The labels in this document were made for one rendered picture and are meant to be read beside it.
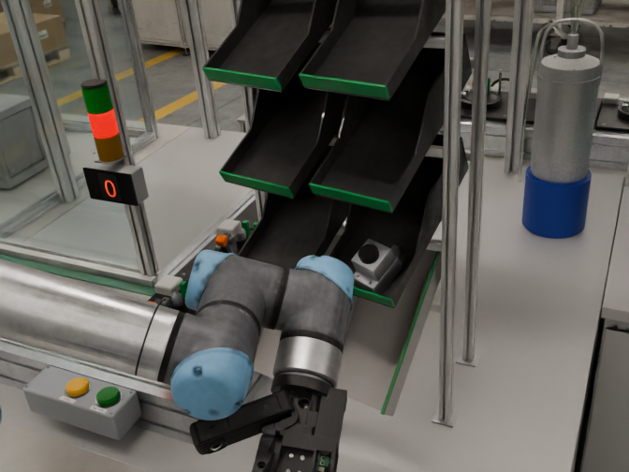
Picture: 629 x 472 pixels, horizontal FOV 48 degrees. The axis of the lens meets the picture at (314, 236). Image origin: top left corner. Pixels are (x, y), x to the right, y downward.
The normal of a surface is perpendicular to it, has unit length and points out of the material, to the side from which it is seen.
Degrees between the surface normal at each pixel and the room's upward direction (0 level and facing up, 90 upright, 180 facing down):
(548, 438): 0
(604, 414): 90
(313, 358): 36
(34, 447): 0
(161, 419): 90
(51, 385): 0
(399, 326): 45
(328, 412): 29
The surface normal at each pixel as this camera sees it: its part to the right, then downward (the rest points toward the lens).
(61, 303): 0.22, -0.38
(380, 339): -0.45, -0.29
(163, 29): -0.51, 0.47
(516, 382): -0.07, -0.86
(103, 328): 0.15, -0.15
